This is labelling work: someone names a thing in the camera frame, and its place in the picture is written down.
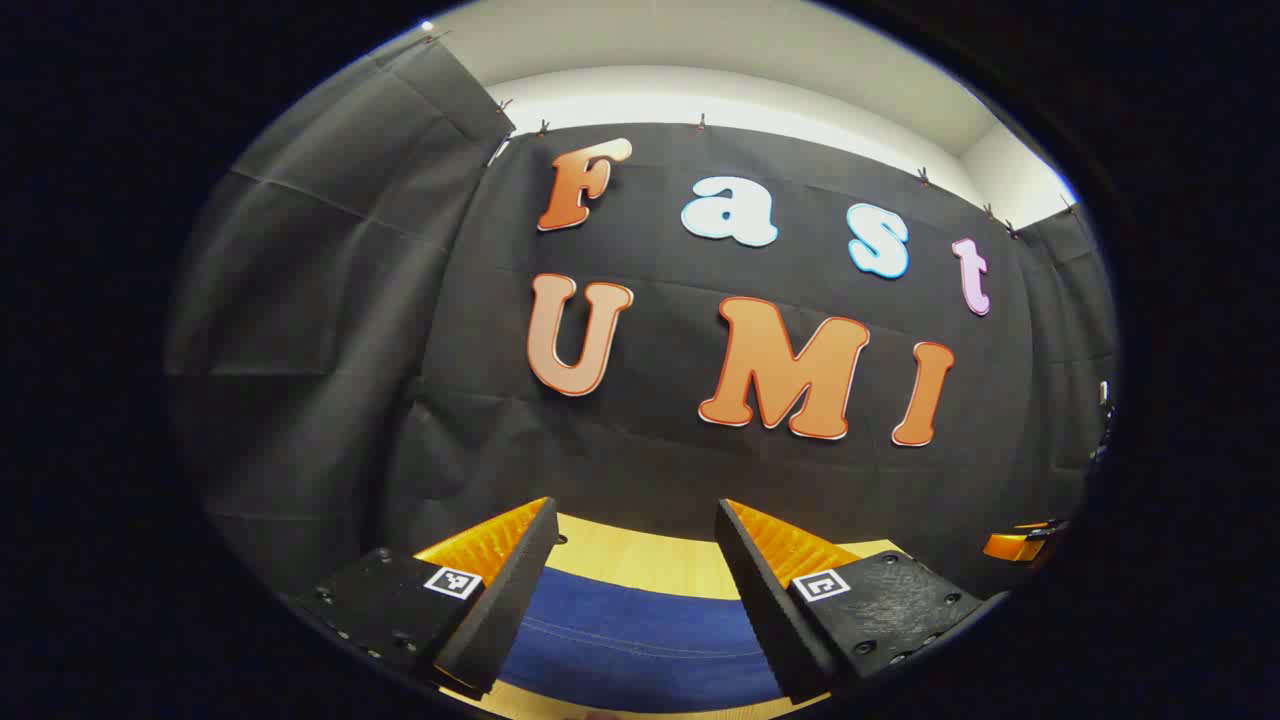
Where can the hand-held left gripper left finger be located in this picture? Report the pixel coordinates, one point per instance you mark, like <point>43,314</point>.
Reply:
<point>505,610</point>

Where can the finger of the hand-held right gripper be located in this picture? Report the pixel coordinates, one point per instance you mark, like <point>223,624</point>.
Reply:
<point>1010,546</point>

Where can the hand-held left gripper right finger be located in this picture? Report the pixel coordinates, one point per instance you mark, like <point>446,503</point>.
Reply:
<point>770,610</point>

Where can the black backdrop cloth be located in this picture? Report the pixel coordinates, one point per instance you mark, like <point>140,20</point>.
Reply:
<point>650,450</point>

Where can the blue denim jeans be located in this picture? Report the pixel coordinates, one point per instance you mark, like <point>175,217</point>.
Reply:
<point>640,640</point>

